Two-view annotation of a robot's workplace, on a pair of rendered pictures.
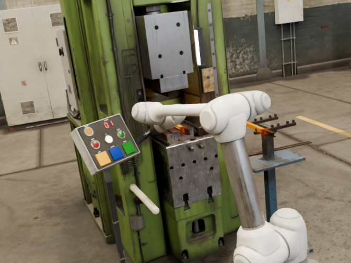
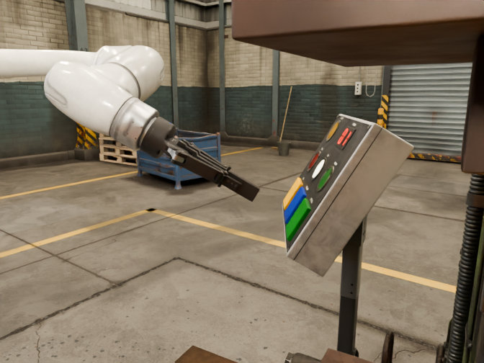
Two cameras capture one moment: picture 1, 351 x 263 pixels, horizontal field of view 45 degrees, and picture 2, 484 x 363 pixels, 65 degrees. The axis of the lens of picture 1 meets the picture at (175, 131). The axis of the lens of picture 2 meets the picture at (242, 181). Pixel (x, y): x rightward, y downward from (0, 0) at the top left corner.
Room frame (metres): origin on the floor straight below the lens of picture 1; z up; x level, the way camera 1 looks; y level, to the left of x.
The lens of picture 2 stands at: (2.95, -0.24, 1.24)
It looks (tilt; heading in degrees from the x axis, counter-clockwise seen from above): 13 degrees down; 141
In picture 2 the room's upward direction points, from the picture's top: straight up
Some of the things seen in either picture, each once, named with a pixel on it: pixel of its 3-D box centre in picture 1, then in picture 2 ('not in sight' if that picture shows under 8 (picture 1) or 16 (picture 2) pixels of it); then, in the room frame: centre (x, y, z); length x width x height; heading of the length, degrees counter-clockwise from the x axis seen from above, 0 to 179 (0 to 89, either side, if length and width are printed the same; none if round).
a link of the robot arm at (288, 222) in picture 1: (287, 233); not in sight; (1.67, -0.44, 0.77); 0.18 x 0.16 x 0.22; 129
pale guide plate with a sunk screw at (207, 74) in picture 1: (207, 80); not in sight; (3.00, -0.27, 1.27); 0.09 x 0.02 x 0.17; 112
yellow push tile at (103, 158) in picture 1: (102, 158); (294, 194); (2.31, 0.43, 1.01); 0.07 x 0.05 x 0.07; 137
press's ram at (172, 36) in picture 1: (163, 43); not in sight; (2.97, 0.01, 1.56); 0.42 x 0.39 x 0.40; 22
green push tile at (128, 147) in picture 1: (128, 147); (299, 220); (2.46, 0.30, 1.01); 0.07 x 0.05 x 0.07; 137
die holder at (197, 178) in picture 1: (178, 160); not in sight; (2.98, 0.00, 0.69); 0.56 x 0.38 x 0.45; 22
